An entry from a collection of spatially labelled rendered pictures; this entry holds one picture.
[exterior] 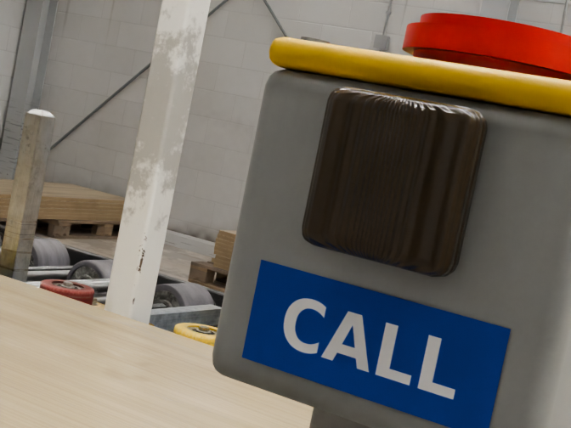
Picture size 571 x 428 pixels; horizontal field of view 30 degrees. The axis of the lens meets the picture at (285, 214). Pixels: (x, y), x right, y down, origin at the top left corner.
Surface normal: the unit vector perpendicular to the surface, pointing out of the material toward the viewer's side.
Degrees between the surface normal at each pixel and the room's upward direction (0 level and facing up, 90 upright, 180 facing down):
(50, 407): 0
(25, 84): 90
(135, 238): 90
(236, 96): 90
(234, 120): 90
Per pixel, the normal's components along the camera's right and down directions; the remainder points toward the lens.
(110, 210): 0.85, 0.21
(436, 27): -0.76, -0.10
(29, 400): 0.20, -0.98
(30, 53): -0.50, -0.03
